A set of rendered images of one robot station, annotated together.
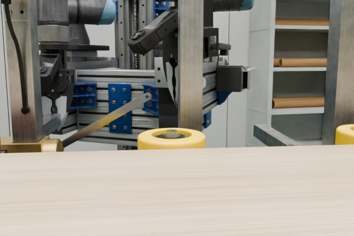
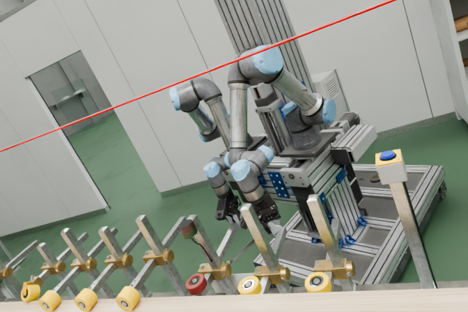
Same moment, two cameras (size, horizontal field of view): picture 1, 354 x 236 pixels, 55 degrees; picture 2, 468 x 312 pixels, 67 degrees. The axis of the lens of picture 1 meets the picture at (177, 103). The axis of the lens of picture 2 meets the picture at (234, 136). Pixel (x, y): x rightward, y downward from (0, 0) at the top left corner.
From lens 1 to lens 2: 111 cm
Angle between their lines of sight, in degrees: 34
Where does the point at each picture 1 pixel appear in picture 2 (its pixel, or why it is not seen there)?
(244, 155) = (260, 301)
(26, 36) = (202, 239)
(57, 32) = (221, 190)
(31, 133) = (216, 267)
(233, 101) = (428, 72)
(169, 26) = not seen: hidden behind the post
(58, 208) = not seen: outside the picture
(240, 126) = (443, 92)
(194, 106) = (266, 255)
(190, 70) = (260, 243)
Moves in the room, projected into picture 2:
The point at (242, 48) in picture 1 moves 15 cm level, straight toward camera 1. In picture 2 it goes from (425, 16) to (422, 20)
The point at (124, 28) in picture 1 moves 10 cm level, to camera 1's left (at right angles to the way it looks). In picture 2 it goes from (268, 130) to (253, 134)
